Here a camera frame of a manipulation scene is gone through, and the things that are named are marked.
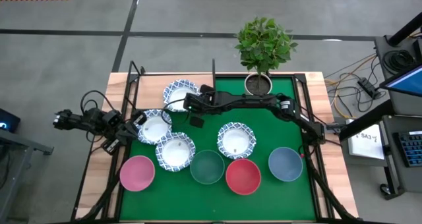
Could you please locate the black aluminium table frame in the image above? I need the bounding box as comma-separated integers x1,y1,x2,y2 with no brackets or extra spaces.
71,72,362,224

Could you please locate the red plastic bowl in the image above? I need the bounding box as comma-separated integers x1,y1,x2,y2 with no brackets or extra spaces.
225,157,262,196

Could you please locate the monitor with blue screen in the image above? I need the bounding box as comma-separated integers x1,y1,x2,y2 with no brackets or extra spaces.
378,63,422,98

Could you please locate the black pole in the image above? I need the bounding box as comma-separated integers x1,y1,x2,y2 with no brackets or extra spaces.
387,11,422,47

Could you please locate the grey equipment cart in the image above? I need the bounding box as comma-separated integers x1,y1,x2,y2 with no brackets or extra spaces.
339,113,422,200

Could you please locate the green table mat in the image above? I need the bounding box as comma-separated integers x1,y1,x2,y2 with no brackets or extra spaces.
119,74,317,222

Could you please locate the black power strip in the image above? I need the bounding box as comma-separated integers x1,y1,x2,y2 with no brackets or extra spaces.
357,76,380,100

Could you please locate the grey metal stand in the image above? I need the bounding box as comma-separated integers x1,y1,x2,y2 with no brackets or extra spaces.
0,128,55,223

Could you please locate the pink plastic bowl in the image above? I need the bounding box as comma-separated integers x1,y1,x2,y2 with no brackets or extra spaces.
119,155,156,192

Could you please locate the coiled black cable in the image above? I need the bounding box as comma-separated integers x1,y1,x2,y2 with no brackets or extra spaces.
382,48,418,75

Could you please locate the grey desk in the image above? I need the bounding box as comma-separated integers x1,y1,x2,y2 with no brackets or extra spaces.
374,35,422,117

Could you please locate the blue patterned paper bowl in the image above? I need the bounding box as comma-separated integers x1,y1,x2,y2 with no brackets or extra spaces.
162,78,201,113
136,109,173,146
154,131,197,173
216,121,257,161

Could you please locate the green plastic bowl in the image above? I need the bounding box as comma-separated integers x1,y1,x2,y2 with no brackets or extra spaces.
189,149,226,186

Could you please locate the yellow floor cable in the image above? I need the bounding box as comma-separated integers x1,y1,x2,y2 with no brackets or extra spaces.
324,52,378,119

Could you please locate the black backlit keyboard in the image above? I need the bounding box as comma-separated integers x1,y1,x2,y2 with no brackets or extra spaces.
393,129,422,168

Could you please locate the white paper sign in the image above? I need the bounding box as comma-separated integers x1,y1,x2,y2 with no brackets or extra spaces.
347,131,386,161

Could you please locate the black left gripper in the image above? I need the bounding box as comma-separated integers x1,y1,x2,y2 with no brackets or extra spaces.
101,109,148,157

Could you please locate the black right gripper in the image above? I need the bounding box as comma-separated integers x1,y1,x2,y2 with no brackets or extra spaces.
183,84,219,129

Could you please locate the potted green plant white pot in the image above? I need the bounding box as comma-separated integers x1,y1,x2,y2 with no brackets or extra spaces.
233,16,299,97

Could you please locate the black device blue light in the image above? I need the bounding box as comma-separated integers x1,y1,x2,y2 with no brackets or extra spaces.
0,107,21,134

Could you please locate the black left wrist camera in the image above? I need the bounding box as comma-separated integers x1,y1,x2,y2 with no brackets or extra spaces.
105,110,122,126

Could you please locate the black caster wheel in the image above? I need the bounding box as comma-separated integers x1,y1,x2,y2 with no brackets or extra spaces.
378,182,392,196

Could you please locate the blue plastic bowl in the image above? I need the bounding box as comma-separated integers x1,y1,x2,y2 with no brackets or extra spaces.
268,146,304,182

